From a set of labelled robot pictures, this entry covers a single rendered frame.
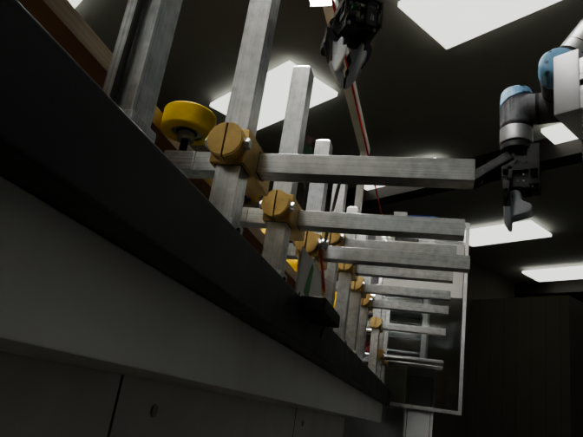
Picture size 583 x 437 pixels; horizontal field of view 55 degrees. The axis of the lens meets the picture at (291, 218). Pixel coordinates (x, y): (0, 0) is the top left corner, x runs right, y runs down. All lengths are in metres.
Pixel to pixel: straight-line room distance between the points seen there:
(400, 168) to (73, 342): 0.46
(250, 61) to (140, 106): 0.34
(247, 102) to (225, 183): 0.12
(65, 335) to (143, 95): 0.21
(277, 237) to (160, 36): 0.50
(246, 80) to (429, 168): 0.28
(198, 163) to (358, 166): 0.23
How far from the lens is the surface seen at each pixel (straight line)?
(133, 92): 0.52
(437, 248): 1.50
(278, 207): 0.96
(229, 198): 0.73
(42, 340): 0.46
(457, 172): 0.75
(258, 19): 0.87
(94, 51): 0.75
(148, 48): 0.54
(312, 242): 1.19
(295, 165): 0.77
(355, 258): 1.24
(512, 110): 1.46
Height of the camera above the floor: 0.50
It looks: 19 degrees up
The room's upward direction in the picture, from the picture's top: 9 degrees clockwise
